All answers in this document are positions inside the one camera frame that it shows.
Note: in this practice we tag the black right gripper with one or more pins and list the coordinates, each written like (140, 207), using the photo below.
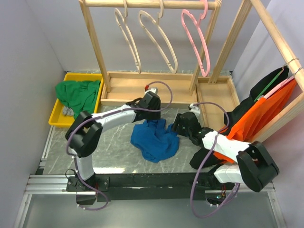
(177, 121)

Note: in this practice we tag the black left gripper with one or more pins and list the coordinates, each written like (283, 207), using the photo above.
(156, 115)

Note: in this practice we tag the blue tank top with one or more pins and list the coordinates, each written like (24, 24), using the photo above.
(155, 140)

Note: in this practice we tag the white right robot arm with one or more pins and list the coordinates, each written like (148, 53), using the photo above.
(231, 161)

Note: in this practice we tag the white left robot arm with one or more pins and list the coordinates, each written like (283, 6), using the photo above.
(84, 134)

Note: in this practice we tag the pink hanger on right rack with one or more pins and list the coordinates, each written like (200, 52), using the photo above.
(278, 87)

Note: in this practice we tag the green hanger on right rack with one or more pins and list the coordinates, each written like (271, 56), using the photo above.
(267, 83)

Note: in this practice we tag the black hanging garment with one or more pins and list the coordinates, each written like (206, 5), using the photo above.
(254, 112)

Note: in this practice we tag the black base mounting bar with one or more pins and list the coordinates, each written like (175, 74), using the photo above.
(147, 186)

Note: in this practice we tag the orange hanging garment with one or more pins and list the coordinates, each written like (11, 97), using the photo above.
(250, 117)

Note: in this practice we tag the green garment in tray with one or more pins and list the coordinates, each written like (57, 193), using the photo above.
(78, 95)

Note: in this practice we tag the grey cloth in tray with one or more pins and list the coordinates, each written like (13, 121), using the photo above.
(66, 111)

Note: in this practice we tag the yellow plastic tray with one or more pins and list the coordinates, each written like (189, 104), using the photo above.
(56, 118)

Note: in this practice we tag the wooden clothes rack right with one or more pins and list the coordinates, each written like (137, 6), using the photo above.
(297, 105)

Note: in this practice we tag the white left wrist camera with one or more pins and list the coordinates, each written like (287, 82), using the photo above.
(150, 89)

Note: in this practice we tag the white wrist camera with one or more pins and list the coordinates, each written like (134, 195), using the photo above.
(194, 109)
(150, 89)

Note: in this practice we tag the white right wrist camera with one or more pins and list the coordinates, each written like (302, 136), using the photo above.
(194, 109)

